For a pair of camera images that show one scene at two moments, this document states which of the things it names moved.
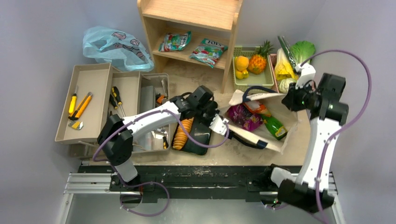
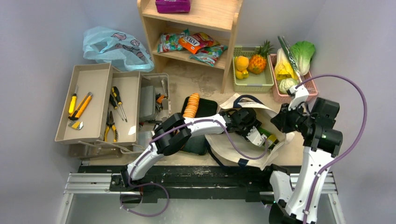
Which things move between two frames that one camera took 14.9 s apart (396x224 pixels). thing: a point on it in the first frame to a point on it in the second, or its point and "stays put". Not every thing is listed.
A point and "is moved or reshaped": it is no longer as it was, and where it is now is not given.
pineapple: [257, 63] stays put
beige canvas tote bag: [271, 103] to [231, 145]
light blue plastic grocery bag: [123, 50] stays put
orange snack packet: [257, 107] to [195, 42]
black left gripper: [214, 113] to [251, 123]
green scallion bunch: [286, 48] stays put
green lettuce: [301, 51] stays put
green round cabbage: [284, 84] stays put
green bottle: [274, 127] to [272, 140]
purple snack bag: [248, 121] is moved or reshaped
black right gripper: [292, 101] to [279, 120]
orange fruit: [242, 63] stays put
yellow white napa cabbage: [283, 69] stays put
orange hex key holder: [159, 99] stays put
